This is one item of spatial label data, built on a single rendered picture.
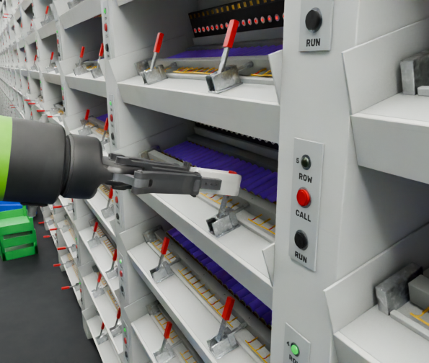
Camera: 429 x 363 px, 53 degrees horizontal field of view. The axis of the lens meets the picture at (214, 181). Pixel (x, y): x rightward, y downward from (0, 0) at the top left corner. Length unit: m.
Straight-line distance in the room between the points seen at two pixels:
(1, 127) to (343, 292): 0.37
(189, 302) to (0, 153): 0.48
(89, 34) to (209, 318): 1.19
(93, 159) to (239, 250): 0.22
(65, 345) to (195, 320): 1.27
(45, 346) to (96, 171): 1.59
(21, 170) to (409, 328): 0.40
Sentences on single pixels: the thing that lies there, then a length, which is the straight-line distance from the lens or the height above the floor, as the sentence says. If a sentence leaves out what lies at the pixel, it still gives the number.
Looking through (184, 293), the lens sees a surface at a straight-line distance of 0.86.
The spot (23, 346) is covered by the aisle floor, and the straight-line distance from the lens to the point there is 2.07.
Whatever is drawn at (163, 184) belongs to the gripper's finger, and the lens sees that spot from 0.51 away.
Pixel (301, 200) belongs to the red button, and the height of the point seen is 1.01.
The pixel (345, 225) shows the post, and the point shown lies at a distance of 0.39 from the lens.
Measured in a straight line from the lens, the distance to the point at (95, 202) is 1.45.
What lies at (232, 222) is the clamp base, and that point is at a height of 0.91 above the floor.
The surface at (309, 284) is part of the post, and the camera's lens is 0.44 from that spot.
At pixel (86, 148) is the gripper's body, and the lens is 0.50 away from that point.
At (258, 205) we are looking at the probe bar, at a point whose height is 0.94.
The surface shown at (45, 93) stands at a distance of 2.38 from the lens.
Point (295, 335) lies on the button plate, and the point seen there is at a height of 0.86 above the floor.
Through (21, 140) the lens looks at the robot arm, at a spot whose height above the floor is 1.06.
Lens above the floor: 1.13
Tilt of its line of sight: 15 degrees down
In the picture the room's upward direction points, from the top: straight up
